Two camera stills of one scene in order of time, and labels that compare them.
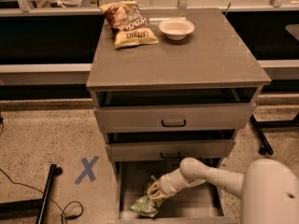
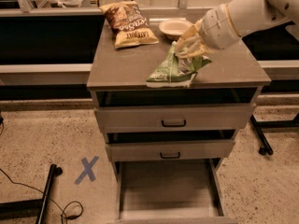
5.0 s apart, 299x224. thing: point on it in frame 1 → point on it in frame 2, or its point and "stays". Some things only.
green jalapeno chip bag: x=147 y=205 → x=176 y=71
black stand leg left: x=30 y=209 stays
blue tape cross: x=87 y=170 stays
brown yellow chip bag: x=128 y=23 stays
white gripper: x=165 y=184 → x=217 y=28
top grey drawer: x=220 y=118 stays
